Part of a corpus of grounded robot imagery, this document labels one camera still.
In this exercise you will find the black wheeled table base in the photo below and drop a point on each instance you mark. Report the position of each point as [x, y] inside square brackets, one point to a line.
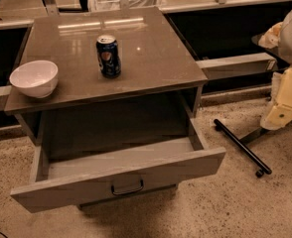
[242, 144]

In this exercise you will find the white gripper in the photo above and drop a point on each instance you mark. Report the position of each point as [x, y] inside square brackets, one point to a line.
[281, 89]

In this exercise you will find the grey drawer cabinet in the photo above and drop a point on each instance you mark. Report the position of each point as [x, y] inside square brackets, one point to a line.
[121, 119]

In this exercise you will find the open grey top drawer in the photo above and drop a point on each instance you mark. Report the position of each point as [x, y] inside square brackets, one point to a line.
[88, 180]

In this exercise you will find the dark round side table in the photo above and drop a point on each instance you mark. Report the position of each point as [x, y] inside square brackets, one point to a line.
[277, 52]

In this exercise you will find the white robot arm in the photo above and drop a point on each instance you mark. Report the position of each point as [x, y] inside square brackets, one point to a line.
[280, 33]

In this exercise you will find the white bowl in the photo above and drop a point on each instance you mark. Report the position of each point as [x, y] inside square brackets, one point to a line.
[38, 78]

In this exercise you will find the blue pepsi can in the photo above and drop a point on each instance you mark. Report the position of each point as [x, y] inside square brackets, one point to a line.
[107, 55]

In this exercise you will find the black drawer handle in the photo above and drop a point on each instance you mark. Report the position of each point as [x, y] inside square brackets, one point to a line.
[129, 190]

